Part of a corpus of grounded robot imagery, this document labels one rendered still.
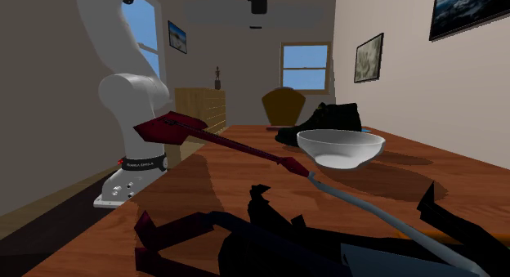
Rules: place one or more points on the dark red shovel-shaped tool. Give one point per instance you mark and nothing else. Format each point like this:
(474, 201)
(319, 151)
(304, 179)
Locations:
(171, 129)

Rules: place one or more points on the grey-green wall picture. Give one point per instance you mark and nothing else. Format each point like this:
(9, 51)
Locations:
(368, 58)

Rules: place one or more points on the brown chair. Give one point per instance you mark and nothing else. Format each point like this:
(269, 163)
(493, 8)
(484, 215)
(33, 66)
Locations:
(283, 107)

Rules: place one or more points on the large dark blue wall picture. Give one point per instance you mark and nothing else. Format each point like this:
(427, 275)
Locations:
(466, 9)

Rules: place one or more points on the white bowl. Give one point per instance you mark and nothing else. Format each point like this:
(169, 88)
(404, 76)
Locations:
(340, 148)

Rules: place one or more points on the black angular object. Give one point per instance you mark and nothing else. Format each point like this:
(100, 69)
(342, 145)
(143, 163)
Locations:
(271, 252)

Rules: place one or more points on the wood-framed window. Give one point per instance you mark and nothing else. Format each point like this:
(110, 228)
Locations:
(305, 67)

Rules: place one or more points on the small blue wall picture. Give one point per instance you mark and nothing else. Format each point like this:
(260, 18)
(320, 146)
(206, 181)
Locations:
(177, 37)

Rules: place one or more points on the black shoe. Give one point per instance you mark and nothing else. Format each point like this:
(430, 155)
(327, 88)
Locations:
(338, 117)

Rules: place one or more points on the tall window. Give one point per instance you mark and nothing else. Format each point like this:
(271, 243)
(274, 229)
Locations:
(145, 25)

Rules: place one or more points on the wooden chest of drawers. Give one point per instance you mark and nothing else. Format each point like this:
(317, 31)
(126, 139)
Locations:
(199, 105)

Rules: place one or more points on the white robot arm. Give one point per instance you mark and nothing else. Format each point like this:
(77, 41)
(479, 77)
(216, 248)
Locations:
(131, 93)

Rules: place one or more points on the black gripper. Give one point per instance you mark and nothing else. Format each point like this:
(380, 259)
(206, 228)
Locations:
(258, 1)

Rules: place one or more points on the grey curved rod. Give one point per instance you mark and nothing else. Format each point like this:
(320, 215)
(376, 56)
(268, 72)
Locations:
(382, 212)

